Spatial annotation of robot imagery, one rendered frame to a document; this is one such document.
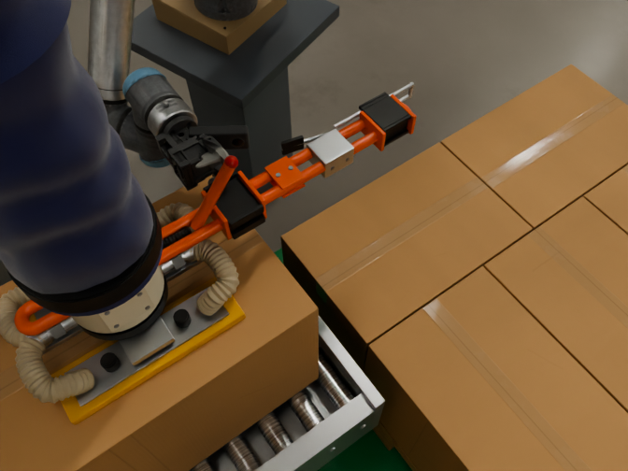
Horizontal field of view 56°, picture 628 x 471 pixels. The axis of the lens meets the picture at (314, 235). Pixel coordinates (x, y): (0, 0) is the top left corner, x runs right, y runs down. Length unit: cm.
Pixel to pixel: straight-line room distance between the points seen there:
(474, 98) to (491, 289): 138
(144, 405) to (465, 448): 75
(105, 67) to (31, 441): 73
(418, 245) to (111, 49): 92
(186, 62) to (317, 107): 100
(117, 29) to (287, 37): 71
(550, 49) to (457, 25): 46
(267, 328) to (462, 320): 65
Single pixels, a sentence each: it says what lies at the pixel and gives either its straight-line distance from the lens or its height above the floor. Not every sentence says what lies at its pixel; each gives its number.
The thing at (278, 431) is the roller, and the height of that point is 55.
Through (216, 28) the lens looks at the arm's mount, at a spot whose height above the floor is 82.
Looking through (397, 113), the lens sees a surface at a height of 111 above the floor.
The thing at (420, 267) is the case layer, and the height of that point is 54.
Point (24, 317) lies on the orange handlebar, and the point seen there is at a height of 109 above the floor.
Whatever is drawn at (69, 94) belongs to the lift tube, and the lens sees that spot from 69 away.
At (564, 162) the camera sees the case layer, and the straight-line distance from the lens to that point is 198.
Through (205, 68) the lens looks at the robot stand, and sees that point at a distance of 184.
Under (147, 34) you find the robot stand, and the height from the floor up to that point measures 75.
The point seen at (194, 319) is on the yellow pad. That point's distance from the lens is 111.
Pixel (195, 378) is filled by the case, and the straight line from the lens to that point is 109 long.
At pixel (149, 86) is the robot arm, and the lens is 126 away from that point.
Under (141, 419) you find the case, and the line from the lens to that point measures 109.
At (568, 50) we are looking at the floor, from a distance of 324.
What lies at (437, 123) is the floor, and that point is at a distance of 272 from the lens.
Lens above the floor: 197
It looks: 58 degrees down
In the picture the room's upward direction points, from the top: 1 degrees counter-clockwise
